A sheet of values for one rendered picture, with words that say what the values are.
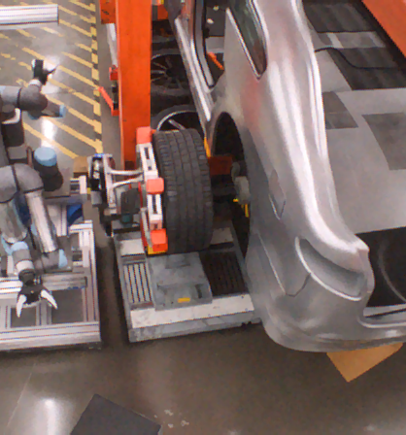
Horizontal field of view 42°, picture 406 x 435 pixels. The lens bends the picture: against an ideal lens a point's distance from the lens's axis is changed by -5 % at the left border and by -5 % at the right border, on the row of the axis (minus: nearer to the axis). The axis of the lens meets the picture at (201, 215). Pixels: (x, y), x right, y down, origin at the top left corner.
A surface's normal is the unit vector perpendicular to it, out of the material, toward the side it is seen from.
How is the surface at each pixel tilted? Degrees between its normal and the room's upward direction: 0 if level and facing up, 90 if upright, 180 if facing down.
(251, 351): 0
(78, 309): 0
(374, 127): 1
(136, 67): 90
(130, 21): 90
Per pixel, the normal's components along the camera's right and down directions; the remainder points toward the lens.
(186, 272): 0.07, -0.63
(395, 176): 0.14, -0.30
